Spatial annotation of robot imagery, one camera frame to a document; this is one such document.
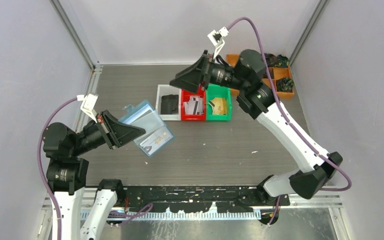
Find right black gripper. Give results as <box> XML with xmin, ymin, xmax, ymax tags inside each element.
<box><xmin>168</xmin><ymin>50</ymin><xmax>246</xmax><ymax>96</ymax></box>

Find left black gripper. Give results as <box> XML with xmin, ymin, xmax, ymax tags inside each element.
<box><xmin>71</xmin><ymin>107</ymin><xmax>146</xmax><ymax>155</ymax></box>

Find white card with logo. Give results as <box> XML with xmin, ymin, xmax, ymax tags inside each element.
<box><xmin>139</xmin><ymin>126</ymin><xmax>174</xmax><ymax>156</ymax></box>

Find blue card holder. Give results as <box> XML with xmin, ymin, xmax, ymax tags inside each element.
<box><xmin>119</xmin><ymin>100</ymin><xmax>175</xmax><ymax>157</ymax></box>

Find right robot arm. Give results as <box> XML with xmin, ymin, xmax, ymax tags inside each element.
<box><xmin>169</xmin><ymin>49</ymin><xmax>343</xmax><ymax>206</ymax></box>

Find white credit cards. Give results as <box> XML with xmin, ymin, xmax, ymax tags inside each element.
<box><xmin>183</xmin><ymin>96</ymin><xmax>204</xmax><ymax>115</ymax></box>

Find black credit cards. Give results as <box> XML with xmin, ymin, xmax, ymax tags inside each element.
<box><xmin>160</xmin><ymin>94</ymin><xmax>179</xmax><ymax>115</ymax></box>

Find gold credit cards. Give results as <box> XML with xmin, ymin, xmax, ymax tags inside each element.
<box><xmin>209</xmin><ymin>97</ymin><xmax>228</xmax><ymax>115</ymax></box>

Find red plastic bin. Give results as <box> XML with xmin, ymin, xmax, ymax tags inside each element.
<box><xmin>180</xmin><ymin>89</ymin><xmax>207</xmax><ymax>121</ymax></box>

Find green plastic bin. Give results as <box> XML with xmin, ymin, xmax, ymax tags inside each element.
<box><xmin>205</xmin><ymin>84</ymin><xmax>232</xmax><ymax>122</ymax></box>

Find white plastic bin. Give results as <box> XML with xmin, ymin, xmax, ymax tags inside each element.
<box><xmin>155</xmin><ymin>84</ymin><xmax>181</xmax><ymax>121</ymax></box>

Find dark rolled sock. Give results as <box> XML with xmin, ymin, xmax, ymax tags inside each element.
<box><xmin>275</xmin><ymin>54</ymin><xmax>290</xmax><ymax>68</ymax></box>
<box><xmin>264</xmin><ymin>53</ymin><xmax>279</xmax><ymax>67</ymax></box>
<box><xmin>275</xmin><ymin>77</ymin><xmax>295</xmax><ymax>93</ymax></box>

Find orange wooden compartment tray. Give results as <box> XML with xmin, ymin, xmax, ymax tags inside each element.
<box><xmin>225</xmin><ymin>54</ymin><xmax>295</xmax><ymax>100</ymax></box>

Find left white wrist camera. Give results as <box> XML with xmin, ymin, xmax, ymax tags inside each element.
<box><xmin>76</xmin><ymin>93</ymin><xmax>99</xmax><ymax>123</ymax></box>

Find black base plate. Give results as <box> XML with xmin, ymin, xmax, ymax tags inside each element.
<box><xmin>115</xmin><ymin>185</ymin><xmax>276</xmax><ymax>214</ymax></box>

